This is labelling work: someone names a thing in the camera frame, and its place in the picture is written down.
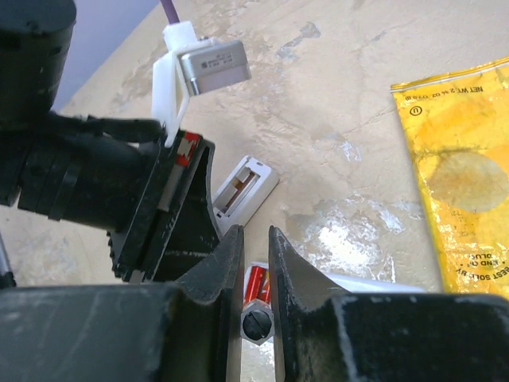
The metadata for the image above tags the yellow Lays chip bag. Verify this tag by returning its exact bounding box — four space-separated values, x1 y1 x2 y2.
391 58 508 297

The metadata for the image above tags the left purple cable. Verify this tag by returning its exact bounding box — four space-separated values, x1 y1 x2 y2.
160 0 182 25

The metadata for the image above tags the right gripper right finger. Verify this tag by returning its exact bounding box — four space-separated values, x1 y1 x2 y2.
268 227 508 381

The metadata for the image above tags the clear handle screwdriver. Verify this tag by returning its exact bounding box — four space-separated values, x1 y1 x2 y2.
240 299 275 346

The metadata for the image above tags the white long remote control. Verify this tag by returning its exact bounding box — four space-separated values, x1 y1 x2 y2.
212 155 279 235

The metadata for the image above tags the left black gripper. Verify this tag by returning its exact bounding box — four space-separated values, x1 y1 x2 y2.
15 119 222 282

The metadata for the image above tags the red orange battery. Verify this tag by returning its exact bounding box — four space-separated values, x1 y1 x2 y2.
244 265 271 306

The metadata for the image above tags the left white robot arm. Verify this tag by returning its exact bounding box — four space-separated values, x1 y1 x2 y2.
1 1 221 281

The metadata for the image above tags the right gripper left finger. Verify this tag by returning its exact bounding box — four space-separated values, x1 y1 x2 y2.
1 225 244 381

